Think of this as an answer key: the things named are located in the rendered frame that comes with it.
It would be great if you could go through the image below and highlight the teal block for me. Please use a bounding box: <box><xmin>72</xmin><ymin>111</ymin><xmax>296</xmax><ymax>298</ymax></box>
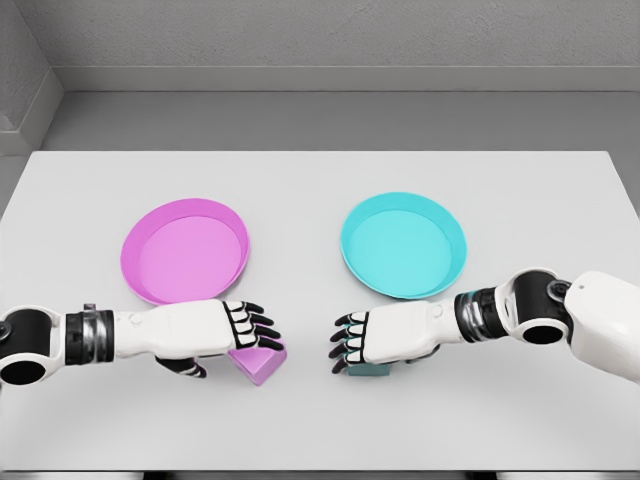
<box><xmin>346</xmin><ymin>362</ymin><xmax>391</xmax><ymax>378</ymax></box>

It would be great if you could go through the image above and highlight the cyan plate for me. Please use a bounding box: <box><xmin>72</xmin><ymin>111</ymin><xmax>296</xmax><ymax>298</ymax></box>
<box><xmin>340</xmin><ymin>190</ymin><xmax>469</xmax><ymax>301</ymax></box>

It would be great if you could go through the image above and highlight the pink plate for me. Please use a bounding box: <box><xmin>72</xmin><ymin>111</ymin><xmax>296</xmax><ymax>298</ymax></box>
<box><xmin>119</xmin><ymin>197</ymin><xmax>251</xmax><ymax>307</ymax></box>

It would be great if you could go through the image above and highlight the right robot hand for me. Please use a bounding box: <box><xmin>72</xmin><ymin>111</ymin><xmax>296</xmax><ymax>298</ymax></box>
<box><xmin>327</xmin><ymin>301</ymin><xmax>441</xmax><ymax>376</ymax></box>

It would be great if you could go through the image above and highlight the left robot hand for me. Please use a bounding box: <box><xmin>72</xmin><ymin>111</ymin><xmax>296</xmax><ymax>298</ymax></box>
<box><xmin>152</xmin><ymin>299</ymin><xmax>282</xmax><ymax>380</ymax></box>

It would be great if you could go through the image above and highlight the pink block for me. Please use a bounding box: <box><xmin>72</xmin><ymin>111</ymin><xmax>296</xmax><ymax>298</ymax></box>
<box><xmin>227</xmin><ymin>337</ymin><xmax>290</xmax><ymax>387</ymax></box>

